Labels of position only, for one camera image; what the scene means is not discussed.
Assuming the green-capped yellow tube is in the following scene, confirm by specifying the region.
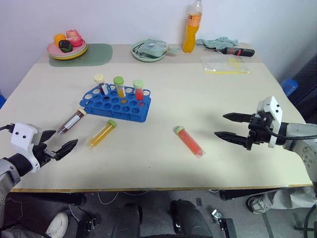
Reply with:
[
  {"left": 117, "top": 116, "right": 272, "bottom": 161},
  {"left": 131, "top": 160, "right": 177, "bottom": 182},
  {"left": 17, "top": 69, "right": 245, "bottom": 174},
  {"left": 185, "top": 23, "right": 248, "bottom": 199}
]
[
  {"left": 112, "top": 76, "right": 127, "bottom": 98},
  {"left": 87, "top": 119, "right": 118, "bottom": 150}
]

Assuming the clear plastic zip bag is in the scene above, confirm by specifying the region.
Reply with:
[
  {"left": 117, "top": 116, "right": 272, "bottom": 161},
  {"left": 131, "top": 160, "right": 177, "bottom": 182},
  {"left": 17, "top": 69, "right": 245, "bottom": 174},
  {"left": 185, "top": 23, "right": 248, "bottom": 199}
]
[{"left": 201, "top": 55, "right": 251, "bottom": 75}]

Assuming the white floor cable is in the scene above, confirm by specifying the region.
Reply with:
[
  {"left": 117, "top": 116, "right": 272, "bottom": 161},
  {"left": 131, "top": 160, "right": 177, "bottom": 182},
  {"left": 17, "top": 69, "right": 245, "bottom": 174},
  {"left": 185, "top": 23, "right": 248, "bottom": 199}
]
[{"left": 66, "top": 190, "right": 152, "bottom": 224}]

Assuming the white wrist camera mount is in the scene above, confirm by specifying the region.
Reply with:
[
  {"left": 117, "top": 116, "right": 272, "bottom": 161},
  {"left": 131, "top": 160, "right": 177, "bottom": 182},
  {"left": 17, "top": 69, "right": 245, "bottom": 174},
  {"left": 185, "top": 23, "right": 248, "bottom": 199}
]
[
  {"left": 10, "top": 123, "right": 42, "bottom": 174},
  {"left": 256, "top": 95, "right": 283, "bottom": 149}
]

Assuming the black and red screwdriver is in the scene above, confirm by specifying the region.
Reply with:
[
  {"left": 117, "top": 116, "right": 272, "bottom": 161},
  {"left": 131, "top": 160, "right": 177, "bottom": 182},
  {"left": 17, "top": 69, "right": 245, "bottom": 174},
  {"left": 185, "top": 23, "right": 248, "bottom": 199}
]
[{"left": 203, "top": 47, "right": 256, "bottom": 58}]

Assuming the black caster bracket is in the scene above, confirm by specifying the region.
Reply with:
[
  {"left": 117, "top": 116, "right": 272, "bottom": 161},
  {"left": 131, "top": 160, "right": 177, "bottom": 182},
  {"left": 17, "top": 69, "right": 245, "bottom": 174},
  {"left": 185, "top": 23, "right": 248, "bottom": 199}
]
[{"left": 211, "top": 209, "right": 239, "bottom": 238}]

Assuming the white shoe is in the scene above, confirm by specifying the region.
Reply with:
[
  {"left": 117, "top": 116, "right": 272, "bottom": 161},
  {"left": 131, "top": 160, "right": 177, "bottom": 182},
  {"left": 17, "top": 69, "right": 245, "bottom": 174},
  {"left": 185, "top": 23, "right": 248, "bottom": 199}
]
[{"left": 45, "top": 211, "right": 70, "bottom": 238}]

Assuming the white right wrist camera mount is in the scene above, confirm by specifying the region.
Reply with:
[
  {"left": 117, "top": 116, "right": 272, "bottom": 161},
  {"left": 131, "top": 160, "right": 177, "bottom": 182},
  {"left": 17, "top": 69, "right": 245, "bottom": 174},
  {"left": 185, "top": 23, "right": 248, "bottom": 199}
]
[{"left": 256, "top": 95, "right": 283, "bottom": 149}]

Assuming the black metal clip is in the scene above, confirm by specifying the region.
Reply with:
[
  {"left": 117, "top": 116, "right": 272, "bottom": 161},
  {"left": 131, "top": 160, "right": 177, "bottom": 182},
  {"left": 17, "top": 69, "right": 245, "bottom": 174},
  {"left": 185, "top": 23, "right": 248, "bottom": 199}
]
[{"left": 83, "top": 217, "right": 98, "bottom": 233}]

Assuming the yellow plate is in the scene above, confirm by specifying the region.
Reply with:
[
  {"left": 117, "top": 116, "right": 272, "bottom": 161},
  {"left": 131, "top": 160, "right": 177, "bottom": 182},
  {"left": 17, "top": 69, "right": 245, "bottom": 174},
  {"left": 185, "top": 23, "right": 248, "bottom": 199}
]
[{"left": 48, "top": 46, "right": 89, "bottom": 61}]

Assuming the orange toy fruit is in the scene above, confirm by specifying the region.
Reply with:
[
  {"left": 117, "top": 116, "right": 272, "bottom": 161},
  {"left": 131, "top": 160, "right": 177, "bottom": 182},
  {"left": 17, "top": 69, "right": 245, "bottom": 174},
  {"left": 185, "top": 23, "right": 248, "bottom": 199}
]
[{"left": 53, "top": 33, "right": 68, "bottom": 47}]

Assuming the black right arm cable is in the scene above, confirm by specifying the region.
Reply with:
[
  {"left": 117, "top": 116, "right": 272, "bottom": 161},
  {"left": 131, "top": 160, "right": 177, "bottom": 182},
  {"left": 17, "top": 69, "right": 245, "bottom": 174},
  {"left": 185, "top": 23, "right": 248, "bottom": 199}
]
[{"left": 263, "top": 123, "right": 317, "bottom": 140}]

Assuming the black and green toy fruit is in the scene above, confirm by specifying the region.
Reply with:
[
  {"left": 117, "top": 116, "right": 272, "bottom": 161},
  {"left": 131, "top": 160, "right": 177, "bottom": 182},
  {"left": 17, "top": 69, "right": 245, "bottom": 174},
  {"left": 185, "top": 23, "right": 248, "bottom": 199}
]
[{"left": 58, "top": 40, "right": 73, "bottom": 53}]

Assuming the black table crossbar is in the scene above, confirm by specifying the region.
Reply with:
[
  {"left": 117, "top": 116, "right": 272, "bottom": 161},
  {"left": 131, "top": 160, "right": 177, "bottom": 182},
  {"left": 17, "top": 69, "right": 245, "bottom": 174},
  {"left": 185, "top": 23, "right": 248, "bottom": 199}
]
[
  {"left": 219, "top": 187, "right": 282, "bottom": 201},
  {"left": 6, "top": 191, "right": 88, "bottom": 207}
]

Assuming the orange soda bottle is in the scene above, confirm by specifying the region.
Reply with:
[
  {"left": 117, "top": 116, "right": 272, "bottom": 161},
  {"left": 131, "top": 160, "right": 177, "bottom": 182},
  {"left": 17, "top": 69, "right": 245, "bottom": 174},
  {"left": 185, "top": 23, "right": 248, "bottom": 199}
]
[{"left": 182, "top": 0, "right": 204, "bottom": 54}]

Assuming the grey trouser leg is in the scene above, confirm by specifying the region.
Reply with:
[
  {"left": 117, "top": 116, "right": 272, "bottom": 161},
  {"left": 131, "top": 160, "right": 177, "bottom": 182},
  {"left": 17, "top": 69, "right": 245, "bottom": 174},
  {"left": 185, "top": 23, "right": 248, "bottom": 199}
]
[{"left": 262, "top": 185, "right": 317, "bottom": 217}]

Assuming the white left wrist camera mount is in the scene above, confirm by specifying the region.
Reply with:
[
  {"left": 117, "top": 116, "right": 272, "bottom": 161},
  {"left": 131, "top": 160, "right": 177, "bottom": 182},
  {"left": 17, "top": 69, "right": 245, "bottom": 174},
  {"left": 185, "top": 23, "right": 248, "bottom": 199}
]
[{"left": 10, "top": 123, "right": 42, "bottom": 174}]

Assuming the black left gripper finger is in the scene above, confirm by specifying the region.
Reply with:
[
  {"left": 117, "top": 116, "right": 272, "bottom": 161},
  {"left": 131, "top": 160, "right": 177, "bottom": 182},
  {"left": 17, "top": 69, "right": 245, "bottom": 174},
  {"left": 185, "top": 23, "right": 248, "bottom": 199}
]
[
  {"left": 41, "top": 129, "right": 57, "bottom": 144},
  {"left": 54, "top": 139, "right": 79, "bottom": 162}
]

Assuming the pink plate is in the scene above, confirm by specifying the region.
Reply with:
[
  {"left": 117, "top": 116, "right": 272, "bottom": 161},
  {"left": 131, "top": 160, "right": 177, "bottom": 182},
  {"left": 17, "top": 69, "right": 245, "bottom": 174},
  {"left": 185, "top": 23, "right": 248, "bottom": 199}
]
[{"left": 47, "top": 40, "right": 88, "bottom": 58}]

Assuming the blue box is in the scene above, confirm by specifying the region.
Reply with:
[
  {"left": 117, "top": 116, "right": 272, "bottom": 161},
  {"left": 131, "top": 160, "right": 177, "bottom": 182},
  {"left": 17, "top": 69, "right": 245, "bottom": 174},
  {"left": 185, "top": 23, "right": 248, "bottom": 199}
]
[{"left": 0, "top": 88, "right": 7, "bottom": 110}]

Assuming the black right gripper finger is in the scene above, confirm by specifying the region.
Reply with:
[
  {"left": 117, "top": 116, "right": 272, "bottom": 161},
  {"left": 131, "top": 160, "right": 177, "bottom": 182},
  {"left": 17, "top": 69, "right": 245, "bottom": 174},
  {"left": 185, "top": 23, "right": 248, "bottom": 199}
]
[
  {"left": 213, "top": 131, "right": 249, "bottom": 147},
  {"left": 222, "top": 112, "right": 254, "bottom": 123}
]

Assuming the pale green plate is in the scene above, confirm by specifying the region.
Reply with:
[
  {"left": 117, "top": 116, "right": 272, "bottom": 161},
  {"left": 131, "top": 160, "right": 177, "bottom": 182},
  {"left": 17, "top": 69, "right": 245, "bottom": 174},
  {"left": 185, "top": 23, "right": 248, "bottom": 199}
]
[{"left": 131, "top": 39, "right": 171, "bottom": 63}]

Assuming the pale green folded cloth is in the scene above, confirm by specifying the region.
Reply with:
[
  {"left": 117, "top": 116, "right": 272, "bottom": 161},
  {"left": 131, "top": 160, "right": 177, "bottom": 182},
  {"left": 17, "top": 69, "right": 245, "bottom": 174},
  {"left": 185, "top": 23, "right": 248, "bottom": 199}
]
[{"left": 135, "top": 38, "right": 181, "bottom": 59}]

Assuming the crumpled green cloth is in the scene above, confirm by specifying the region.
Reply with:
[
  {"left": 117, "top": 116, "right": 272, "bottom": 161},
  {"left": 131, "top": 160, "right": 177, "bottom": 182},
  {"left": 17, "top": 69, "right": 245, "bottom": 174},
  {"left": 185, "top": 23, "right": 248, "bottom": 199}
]
[{"left": 195, "top": 36, "right": 239, "bottom": 51}]

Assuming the blue ribbed container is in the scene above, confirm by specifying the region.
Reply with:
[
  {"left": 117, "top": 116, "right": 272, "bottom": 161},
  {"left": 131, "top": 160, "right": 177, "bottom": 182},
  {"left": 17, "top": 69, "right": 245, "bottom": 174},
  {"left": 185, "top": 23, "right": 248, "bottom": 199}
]
[{"left": 280, "top": 78, "right": 299, "bottom": 98}]

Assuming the dark rounded shape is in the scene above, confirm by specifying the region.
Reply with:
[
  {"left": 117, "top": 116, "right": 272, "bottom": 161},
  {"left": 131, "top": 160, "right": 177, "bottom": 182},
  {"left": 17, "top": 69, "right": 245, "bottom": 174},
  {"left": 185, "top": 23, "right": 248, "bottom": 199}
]
[{"left": 169, "top": 199, "right": 214, "bottom": 238}]

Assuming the green placemat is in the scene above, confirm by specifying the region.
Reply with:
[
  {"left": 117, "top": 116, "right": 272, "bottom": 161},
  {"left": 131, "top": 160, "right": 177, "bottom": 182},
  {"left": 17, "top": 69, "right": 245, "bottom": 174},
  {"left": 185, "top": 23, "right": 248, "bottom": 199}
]
[{"left": 48, "top": 43, "right": 113, "bottom": 68}]

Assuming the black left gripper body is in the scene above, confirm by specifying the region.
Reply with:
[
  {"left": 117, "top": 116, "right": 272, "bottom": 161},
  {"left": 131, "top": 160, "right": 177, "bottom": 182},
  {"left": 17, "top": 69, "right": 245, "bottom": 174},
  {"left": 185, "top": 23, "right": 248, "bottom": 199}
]
[{"left": 32, "top": 142, "right": 57, "bottom": 170}]

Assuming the blue test tube rack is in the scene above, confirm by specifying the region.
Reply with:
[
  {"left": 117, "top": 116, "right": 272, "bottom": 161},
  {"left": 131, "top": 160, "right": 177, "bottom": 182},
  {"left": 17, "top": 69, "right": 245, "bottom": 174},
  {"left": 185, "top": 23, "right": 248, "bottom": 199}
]
[{"left": 79, "top": 84, "right": 152, "bottom": 123}]

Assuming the black chair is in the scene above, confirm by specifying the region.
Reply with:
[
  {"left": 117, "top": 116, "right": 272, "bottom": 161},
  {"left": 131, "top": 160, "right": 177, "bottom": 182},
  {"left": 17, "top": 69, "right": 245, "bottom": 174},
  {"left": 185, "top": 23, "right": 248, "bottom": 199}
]
[{"left": 288, "top": 56, "right": 317, "bottom": 120}]

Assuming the green-capped red tube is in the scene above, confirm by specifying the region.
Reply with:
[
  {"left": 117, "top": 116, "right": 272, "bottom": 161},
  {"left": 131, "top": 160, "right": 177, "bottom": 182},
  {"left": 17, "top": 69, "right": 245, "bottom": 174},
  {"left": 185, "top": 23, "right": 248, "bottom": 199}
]
[
  {"left": 132, "top": 79, "right": 145, "bottom": 101},
  {"left": 173, "top": 125, "right": 207, "bottom": 159}
]

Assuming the red toy apple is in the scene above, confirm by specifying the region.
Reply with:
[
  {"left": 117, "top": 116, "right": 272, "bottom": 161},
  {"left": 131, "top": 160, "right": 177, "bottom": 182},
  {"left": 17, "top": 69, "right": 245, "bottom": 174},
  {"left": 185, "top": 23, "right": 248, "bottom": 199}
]
[{"left": 65, "top": 29, "right": 83, "bottom": 48}]

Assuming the cream-capped dark red tube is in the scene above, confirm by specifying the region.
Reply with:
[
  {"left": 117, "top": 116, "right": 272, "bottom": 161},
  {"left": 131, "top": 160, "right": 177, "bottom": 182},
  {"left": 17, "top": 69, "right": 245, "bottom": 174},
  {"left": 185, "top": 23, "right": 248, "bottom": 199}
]
[
  {"left": 93, "top": 73, "right": 110, "bottom": 96},
  {"left": 57, "top": 107, "right": 88, "bottom": 135}
]

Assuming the grey sneaker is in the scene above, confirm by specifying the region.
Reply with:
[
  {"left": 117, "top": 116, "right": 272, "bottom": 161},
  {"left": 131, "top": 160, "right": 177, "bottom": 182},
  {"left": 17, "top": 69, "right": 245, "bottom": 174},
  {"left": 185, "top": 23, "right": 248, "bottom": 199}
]
[{"left": 246, "top": 194, "right": 268, "bottom": 215}]

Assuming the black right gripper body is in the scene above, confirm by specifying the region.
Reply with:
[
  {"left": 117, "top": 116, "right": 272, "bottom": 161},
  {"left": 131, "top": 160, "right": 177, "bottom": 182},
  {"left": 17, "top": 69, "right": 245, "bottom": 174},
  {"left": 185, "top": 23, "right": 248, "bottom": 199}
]
[{"left": 245, "top": 112, "right": 273, "bottom": 151}]

